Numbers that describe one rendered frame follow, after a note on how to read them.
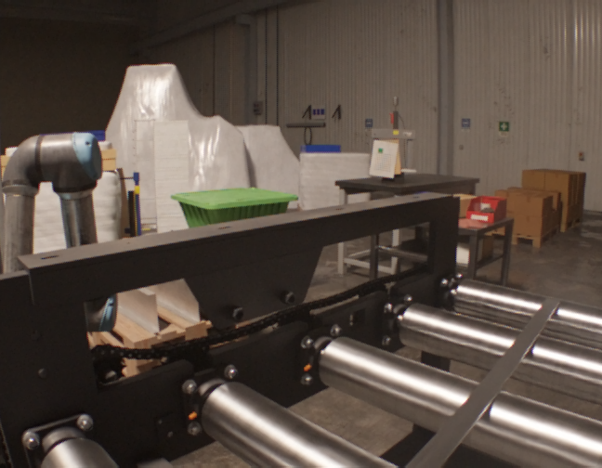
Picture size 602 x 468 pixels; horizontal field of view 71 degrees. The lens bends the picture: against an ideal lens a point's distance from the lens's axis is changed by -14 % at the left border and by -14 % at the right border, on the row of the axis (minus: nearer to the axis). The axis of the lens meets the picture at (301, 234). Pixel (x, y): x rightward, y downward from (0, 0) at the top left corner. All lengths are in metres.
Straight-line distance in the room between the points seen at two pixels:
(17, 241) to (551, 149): 10.71
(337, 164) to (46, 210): 4.92
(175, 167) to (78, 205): 3.45
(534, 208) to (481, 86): 5.85
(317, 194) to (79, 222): 6.69
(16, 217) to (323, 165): 6.80
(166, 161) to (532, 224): 4.51
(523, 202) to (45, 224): 5.47
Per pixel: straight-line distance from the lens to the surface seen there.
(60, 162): 1.17
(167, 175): 4.63
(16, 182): 1.20
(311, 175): 7.71
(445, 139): 12.03
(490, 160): 11.68
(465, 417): 0.78
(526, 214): 6.52
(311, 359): 1.06
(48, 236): 4.22
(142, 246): 0.79
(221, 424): 0.82
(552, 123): 11.18
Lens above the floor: 1.34
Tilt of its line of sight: 12 degrees down
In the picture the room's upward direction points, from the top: straight up
